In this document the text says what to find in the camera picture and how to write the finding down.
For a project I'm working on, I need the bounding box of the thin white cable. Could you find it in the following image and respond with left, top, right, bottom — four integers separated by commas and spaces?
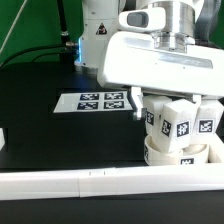
0, 0, 28, 55

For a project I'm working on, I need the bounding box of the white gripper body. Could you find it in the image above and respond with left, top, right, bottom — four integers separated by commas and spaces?
97, 31, 224, 97

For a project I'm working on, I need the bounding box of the black vertical post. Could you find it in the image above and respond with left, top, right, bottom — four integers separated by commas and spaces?
57, 0, 75, 72

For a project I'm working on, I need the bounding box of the black cable lower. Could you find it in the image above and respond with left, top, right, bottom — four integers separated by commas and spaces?
30, 49, 80, 64

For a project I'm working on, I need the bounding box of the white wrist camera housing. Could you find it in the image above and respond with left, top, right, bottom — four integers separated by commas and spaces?
118, 7, 166, 33

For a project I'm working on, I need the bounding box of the white marker base plate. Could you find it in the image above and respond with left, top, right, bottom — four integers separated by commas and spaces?
54, 91, 132, 113

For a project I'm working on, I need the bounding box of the white left wall piece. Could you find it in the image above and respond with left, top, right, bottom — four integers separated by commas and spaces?
0, 128, 5, 151

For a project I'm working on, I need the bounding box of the white front wall bar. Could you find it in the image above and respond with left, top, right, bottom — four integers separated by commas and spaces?
0, 163, 224, 200

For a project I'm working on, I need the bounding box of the black cable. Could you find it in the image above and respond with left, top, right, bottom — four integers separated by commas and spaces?
30, 49, 80, 64
0, 41, 80, 69

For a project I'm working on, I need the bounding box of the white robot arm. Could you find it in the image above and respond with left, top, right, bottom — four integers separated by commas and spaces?
75, 0, 224, 119

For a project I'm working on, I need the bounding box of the black cable upper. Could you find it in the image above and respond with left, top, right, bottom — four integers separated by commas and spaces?
0, 41, 80, 69

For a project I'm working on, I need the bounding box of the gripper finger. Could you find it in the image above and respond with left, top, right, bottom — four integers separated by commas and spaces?
128, 86, 146, 120
191, 94, 202, 106

